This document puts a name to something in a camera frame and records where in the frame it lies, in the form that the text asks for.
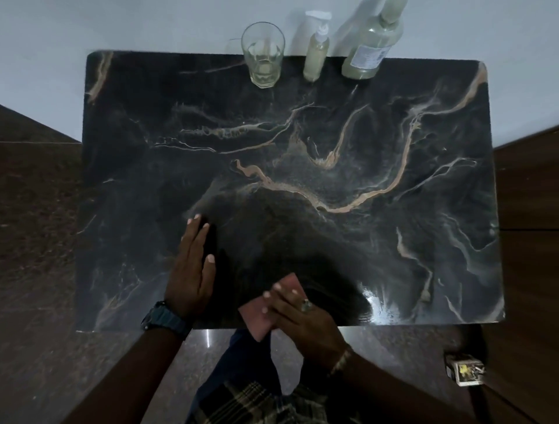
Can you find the person's left hand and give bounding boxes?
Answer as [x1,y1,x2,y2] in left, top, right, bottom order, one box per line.
[164,213,217,323]

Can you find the person's right hand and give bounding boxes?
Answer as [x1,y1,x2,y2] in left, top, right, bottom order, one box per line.
[261,282,351,373]

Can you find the pink cleaning cloth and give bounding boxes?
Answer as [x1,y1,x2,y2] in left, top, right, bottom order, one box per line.
[238,273,307,342]

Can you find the person's right forearm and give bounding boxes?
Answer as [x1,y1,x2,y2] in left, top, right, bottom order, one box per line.
[330,349,479,424]

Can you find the person's left forearm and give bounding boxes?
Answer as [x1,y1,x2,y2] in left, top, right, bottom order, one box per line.
[61,328,186,424]

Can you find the dark wrist watch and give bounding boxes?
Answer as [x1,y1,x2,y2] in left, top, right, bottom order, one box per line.
[140,301,193,341]

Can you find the blue trousers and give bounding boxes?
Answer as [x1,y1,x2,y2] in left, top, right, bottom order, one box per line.
[196,328,332,404]

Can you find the plaid shirt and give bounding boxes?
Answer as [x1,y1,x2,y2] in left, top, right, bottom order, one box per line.
[187,379,365,424]

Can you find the clear drinking glass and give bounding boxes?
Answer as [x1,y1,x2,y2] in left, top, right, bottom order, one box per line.
[240,21,286,89]

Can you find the small printed cardboard box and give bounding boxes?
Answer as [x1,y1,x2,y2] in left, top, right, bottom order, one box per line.
[444,352,486,388]

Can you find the small white pump bottle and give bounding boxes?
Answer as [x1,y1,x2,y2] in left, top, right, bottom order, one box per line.
[303,10,332,83]

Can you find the large clear liquid bottle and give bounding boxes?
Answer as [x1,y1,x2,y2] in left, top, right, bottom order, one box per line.
[341,0,409,80]

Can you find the thread wrist bracelet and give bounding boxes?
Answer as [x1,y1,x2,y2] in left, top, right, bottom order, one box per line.
[329,344,354,377]

